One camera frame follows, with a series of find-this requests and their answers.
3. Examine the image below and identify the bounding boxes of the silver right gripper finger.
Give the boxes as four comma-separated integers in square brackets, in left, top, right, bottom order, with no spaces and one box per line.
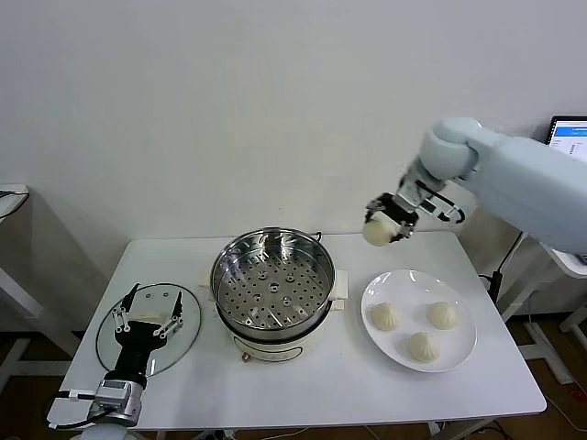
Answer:
[363,196,389,224]
[388,219,416,243]

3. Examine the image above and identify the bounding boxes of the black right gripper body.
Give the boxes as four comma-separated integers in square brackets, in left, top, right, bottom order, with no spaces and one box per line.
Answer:
[371,192,419,226]

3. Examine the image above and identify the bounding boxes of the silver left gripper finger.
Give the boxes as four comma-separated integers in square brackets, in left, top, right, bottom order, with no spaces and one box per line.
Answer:
[153,291,186,340]
[109,282,140,334]

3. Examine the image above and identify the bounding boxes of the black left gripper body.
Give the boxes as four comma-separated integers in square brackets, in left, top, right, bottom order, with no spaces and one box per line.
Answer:
[112,320,162,378]

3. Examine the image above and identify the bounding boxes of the glass lid with white handle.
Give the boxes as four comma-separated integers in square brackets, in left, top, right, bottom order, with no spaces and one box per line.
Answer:
[95,282,204,379]

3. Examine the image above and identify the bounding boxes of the white steamed baozi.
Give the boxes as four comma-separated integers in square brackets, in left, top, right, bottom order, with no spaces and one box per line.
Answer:
[406,330,442,364]
[368,302,403,333]
[426,301,460,331]
[361,214,400,248]

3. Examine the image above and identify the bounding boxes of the stainless steel steamer basket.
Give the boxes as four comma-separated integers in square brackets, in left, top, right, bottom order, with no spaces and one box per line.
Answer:
[210,227,337,343]

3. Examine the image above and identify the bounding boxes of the white electric cooker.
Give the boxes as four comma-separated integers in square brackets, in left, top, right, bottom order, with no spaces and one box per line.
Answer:
[197,268,351,366]

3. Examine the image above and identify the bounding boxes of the white round plate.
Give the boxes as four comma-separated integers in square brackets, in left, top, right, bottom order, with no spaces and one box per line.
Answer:
[360,269,479,374]

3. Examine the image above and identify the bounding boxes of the white side table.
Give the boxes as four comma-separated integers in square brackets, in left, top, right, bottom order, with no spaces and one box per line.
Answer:
[0,182,83,384]

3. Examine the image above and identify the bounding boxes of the white laptop desk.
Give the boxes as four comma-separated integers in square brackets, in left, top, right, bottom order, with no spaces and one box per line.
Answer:
[497,231,587,387]

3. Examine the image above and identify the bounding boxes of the grey open laptop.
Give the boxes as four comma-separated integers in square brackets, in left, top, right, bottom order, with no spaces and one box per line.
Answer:
[547,115,587,164]

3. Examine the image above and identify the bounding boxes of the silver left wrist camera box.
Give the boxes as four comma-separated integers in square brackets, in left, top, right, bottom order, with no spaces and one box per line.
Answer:
[94,379,132,409]

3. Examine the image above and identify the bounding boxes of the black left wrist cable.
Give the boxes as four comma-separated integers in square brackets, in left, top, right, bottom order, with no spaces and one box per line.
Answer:
[45,388,116,432]

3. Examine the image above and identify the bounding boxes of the black cable with adapter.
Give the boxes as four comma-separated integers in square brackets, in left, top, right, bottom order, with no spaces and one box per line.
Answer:
[480,231,526,304]

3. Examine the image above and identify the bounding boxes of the thin black cable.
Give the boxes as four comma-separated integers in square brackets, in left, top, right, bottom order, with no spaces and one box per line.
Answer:
[0,189,32,220]

